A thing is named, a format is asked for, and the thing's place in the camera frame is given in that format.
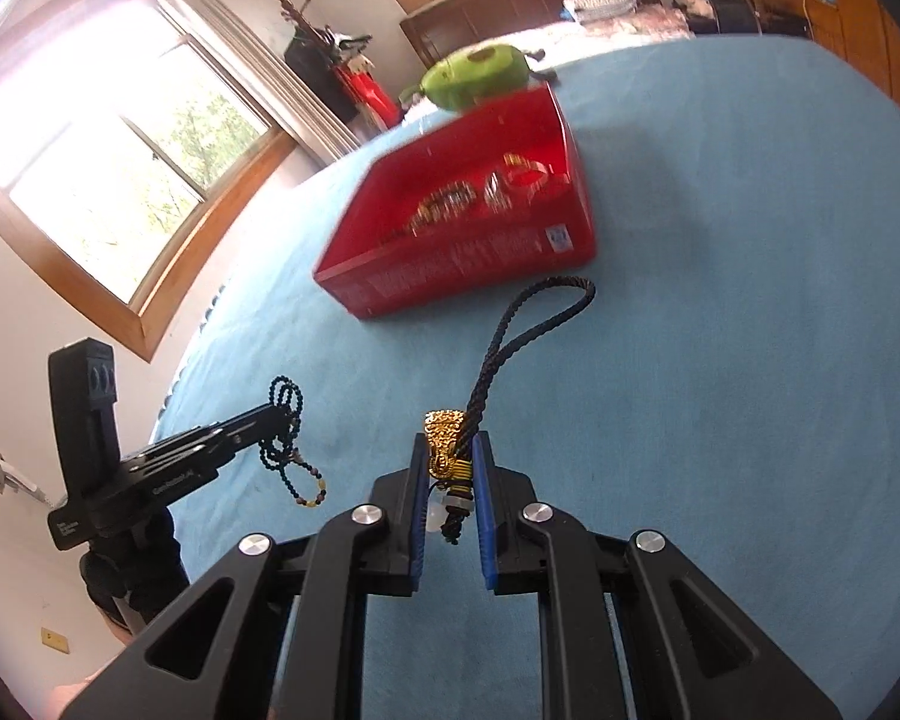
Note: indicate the floral bedding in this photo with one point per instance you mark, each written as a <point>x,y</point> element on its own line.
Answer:
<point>630,22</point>

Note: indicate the dark wooden headboard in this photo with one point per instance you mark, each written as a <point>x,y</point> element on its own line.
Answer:
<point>510,0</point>

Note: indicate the blue blanket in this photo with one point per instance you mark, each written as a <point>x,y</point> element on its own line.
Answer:
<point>720,315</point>

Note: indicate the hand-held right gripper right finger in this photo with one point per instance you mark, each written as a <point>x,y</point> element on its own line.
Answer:
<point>484,510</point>

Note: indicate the silver metal watch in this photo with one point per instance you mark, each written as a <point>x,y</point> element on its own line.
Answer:
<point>497,191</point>

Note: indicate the person's left hand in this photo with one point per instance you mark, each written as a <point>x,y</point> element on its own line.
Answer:
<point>139,570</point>

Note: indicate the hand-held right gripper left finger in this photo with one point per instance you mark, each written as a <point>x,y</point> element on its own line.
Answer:
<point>418,510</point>

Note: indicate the yellow wall outlet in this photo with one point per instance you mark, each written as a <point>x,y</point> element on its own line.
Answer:
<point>55,639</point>

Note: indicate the silver bangle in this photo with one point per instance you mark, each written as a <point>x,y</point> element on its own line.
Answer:
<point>511,161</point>

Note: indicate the folded towels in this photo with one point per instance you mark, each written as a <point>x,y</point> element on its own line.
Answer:
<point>600,4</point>

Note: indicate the green avocado plush toy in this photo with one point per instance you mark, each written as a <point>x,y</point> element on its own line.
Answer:
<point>480,71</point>

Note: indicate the white curtain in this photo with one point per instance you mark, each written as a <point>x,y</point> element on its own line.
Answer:
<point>270,75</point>

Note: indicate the white wall hook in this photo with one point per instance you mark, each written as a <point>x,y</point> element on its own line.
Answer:
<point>7,476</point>

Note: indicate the red plastic box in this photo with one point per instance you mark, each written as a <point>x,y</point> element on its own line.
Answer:
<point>457,262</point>

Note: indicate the wooden wardrobe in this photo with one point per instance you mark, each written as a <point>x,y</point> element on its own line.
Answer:
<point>892,22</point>

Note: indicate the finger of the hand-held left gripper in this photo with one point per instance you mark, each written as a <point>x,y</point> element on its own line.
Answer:
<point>244,427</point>

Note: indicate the large wooden frame window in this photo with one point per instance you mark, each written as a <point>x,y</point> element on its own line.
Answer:
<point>120,150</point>

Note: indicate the wooden desk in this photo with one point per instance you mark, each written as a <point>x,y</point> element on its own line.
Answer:
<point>802,7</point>

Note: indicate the black hanging bag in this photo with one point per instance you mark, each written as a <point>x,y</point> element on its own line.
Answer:
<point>319,75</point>

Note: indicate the red bag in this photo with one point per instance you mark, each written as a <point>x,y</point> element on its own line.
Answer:
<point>371,94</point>

